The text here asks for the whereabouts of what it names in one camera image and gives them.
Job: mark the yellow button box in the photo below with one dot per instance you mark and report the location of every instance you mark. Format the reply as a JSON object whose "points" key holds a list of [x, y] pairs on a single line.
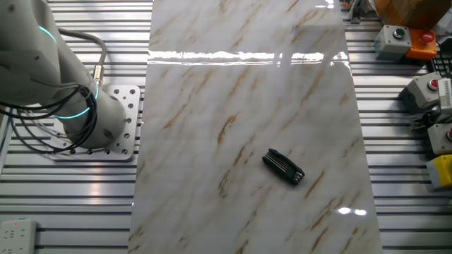
{"points": [[441, 171]]}

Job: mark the orange box red button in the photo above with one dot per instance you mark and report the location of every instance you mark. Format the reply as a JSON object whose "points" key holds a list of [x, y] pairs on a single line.
{"points": [[420, 49]]}

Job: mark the marble pattern table mat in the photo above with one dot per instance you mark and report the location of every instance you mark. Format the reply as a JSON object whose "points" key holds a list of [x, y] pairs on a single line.
{"points": [[197, 141]]}

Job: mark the white power strip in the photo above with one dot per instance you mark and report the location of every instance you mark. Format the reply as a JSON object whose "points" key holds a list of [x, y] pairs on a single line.
{"points": [[17, 236]]}

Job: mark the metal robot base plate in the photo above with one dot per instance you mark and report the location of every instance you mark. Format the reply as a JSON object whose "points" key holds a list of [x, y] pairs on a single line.
{"points": [[130, 141]]}

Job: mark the dark folding hex key set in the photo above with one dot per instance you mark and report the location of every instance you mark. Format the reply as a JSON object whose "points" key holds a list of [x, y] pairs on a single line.
{"points": [[282, 166]]}

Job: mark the black keyboard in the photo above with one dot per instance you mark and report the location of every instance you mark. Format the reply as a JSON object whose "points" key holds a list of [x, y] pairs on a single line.
{"points": [[441, 63]]}

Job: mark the grey box red button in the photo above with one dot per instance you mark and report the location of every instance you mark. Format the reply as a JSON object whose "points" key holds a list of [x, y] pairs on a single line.
{"points": [[438, 139], [420, 91]]}

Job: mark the grey box green button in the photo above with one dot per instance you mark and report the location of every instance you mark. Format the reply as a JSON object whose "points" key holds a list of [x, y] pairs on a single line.
{"points": [[388, 46]]}

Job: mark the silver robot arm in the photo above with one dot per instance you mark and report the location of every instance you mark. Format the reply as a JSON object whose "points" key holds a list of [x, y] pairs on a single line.
{"points": [[31, 60]]}

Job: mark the brown cardboard box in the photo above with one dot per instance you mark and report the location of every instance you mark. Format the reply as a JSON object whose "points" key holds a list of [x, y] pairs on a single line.
{"points": [[413, 12]]}

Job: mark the aluminium stand pole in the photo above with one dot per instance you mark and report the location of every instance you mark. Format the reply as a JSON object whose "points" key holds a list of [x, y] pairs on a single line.
{"points": [[356, 14]]}

